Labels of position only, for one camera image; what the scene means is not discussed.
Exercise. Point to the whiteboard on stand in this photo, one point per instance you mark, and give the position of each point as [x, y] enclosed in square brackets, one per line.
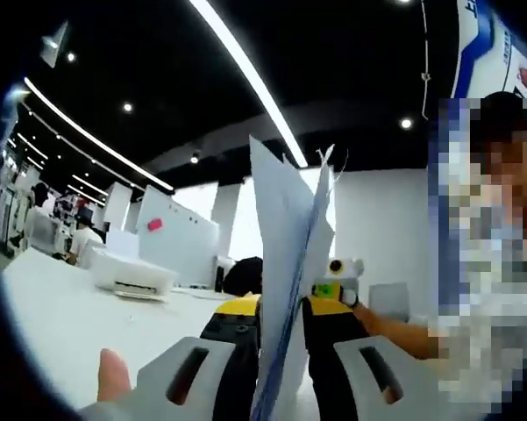
[188, 245]

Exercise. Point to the grey rectangular panel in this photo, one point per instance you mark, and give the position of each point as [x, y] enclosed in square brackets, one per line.
[390, 302]

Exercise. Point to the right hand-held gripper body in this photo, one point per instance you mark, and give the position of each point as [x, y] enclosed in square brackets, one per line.
[351, 276]

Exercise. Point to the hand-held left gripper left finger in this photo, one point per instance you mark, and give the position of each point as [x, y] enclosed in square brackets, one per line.
[228, 373]

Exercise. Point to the red whiteboard eraser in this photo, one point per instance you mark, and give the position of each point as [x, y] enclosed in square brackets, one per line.
[154, 224]

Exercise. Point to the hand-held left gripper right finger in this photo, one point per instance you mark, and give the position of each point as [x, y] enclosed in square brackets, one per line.
[333, 373]

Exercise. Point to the person's left hand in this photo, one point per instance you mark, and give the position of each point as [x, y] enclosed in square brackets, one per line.
[114, 377]

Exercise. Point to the blue white wall poster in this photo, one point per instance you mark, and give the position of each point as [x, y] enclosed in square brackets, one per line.
[486, 44]

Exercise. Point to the long ceiling light strip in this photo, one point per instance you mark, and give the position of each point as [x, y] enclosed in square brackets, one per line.
[253, 87]

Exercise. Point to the black office chair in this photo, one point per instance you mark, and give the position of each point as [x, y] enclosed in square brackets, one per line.
[243, 276]

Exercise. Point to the white cloth sheet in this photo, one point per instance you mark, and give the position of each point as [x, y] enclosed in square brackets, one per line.
[285, 245]

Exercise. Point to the white printer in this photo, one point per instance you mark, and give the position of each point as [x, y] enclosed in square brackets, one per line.
[131, 272]

